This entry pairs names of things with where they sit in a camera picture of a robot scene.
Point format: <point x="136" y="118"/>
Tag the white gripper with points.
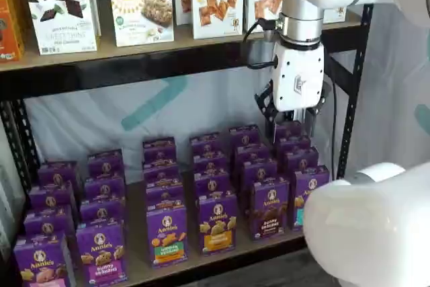
<point x="297" y="75"/>

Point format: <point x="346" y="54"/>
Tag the purple Annie's box brown patch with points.
<point x="258" y="169"/>
<point x="245" y="136"/>
<point x="252" y="154"/>
<point x="268" y="209"/>

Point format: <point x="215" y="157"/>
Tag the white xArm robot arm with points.
<point x="369" y="226"/>

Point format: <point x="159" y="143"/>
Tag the purple Annie's box teal patch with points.
<point x="294" y="144"/>
<point x="302" y="162"/>
<point x="310" y="186"/>
<point x="289" y="129"/>

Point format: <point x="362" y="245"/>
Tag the purple Annie's box yellow patch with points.
<point x="210" y="164"/>
<point x="206" y="144"/>
<point x="212" y="183"/>
<point x="217" y="223"/>

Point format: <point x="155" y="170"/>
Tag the tan honey mustard crackers box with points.
<point x="336" y="14"/>

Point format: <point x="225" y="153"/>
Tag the purple Annie's box green patch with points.
<point x="164" y="193"/>
<point x="167" y="233"/>
<point x="162" y="172"/>
<point x="159" y="151"/>

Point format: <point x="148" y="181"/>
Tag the yellow Simple Mills bar box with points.
<point x="141" y="14"/>

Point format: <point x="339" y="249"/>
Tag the purple Annie's box magenta patch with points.
<point x="100" y="211"/>
<point x="105" y="187"/>
<point x="100" y="253"/>
<point x="105" y="164"/>

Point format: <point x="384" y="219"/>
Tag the purple Annie's box pink patch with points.
<point x="48" y="223"/>
<point x="58" y="174"/>
<point x="42" y="263"/>
<point x="50" y="198"/>

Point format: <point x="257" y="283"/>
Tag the orange baking mix box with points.
<point x="10" y="25"/>

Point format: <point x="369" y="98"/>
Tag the black metal shelving rack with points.
<point x="100" y="75"/>

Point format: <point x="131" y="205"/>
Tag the white backdrop cloth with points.
<point x="84" y="125"/>

